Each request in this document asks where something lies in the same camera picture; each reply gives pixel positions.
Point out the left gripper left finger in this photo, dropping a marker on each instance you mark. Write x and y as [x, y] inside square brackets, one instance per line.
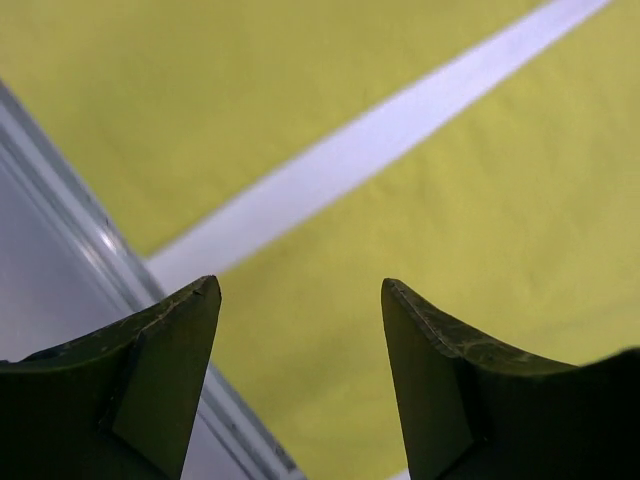
[117, 403]

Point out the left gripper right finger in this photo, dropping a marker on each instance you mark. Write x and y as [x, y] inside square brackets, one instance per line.
[474, 407]

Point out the yellow-green trousers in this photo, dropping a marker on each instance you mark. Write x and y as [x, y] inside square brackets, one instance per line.
[486, 153]

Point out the aluminium rail frame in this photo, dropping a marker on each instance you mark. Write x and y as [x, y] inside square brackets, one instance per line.
[66, 272]

